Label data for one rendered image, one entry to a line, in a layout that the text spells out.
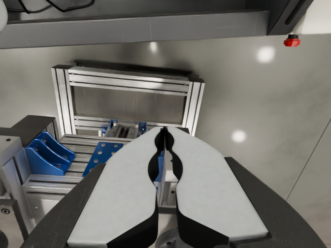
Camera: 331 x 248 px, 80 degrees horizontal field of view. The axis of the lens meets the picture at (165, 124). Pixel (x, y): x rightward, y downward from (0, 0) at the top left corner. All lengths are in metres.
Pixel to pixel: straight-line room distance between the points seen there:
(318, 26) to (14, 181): 0.70
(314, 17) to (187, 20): 0.20
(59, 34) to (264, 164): 1.79
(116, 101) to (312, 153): 1.65
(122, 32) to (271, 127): 1.51
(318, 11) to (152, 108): 0.96
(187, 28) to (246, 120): 1.31
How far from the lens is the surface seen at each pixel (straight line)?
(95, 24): 0.40
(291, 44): 0.61
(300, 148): 1.99
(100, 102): 1.26
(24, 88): 1.68
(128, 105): 1.23
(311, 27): 0.43
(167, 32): 0.38
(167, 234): 0.52
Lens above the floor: 1.33
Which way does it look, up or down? 62 degrees down
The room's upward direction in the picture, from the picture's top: 177 degrees clockwise
